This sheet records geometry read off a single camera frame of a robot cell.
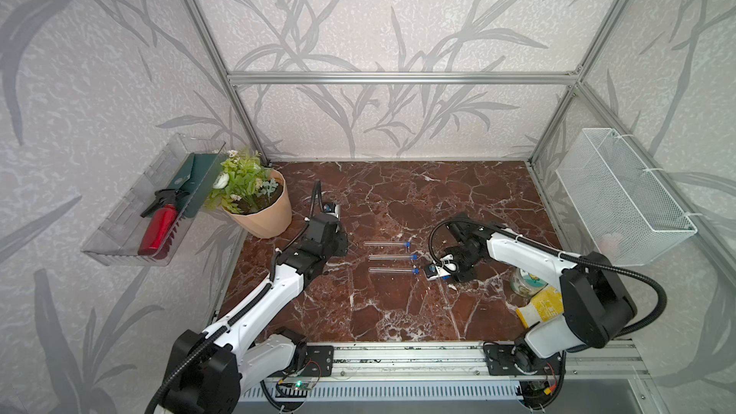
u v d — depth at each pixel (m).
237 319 0.44
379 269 0.89
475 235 0.64
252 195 0.87
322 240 0.62
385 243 0.96
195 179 0.71
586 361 0.76
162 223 0.60
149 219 0.63
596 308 0.44
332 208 0.74
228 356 0.40
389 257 0.94
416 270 0.90
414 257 0.93
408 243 0.96
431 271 0.74
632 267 0.70
